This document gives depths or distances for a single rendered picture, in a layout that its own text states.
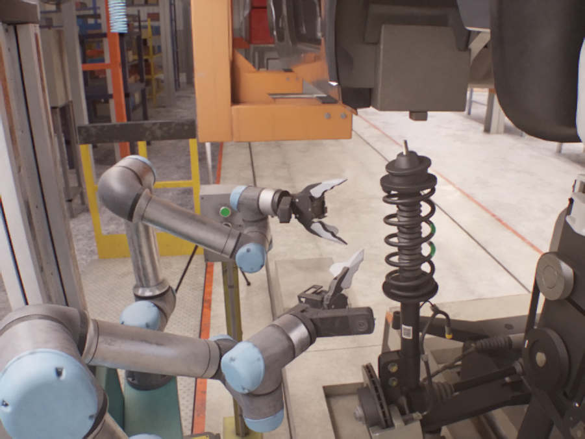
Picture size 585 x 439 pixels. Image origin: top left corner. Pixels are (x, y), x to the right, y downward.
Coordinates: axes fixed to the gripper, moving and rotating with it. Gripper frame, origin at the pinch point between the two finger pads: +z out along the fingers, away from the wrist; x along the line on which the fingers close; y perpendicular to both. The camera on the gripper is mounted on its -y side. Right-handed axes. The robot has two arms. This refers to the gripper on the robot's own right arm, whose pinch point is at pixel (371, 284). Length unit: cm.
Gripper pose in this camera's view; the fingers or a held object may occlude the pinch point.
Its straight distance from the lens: 98.1
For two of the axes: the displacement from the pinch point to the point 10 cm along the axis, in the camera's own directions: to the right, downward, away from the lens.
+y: -6.9, -0.4, 7.2
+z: 6.9, -3.3, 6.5
